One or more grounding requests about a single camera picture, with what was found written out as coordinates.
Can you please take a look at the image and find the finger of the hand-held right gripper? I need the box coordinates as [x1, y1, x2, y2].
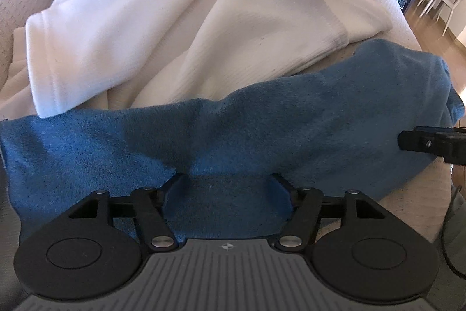
[398, 126, 466, 166]

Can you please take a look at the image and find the white knit sweater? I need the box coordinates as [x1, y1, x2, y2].
[0, 0, 394, 119]

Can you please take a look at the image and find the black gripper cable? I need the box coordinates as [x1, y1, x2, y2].
[440, 183, 466, 279]

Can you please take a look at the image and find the blue fleece garment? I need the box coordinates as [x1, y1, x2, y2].
[0, 38, 460, 239]

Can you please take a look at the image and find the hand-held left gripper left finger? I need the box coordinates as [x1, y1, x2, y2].
[67, 173, 190, 253]

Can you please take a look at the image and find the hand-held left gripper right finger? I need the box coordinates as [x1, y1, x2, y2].
[269, 173, 388, 254]

